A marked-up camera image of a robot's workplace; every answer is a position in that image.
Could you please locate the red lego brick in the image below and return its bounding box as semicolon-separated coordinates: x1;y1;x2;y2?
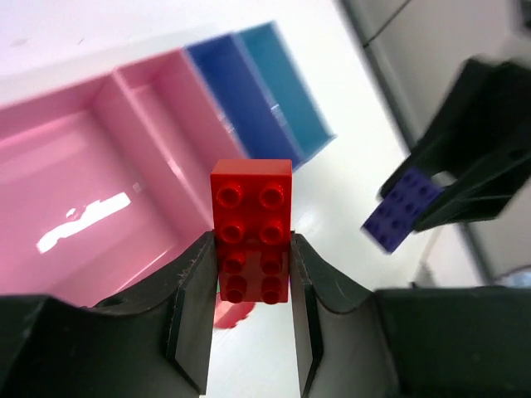
211;159;292;305

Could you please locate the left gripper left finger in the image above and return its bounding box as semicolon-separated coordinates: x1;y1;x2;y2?
1;231;217;397

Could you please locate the dark blue bin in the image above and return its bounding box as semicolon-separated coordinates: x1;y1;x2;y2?
187;33;304;169

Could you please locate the small pink bin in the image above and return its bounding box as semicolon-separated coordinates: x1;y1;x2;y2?
116;49;246;229

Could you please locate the dark blue lego brick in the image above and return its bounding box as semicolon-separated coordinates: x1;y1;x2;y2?
362;168;443;254

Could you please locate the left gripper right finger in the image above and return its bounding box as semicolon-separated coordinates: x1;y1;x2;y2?
290;234;530;397

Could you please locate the red apple lego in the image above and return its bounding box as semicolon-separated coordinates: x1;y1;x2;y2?
213;297;256;329

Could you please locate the large pink bin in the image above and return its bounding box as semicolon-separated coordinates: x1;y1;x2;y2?
1;73;212;306

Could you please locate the right light blue bin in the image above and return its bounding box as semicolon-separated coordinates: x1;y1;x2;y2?
239;22;334;163

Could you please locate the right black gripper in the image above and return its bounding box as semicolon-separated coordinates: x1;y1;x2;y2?
380;58;530;232

